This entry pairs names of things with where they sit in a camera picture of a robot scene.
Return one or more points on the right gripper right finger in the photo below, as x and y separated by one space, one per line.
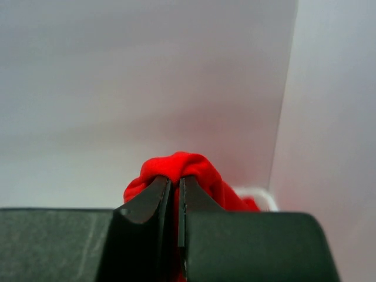
220 245

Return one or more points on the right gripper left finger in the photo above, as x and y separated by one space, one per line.
138 241

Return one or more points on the red t shirt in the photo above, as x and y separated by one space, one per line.
175 167

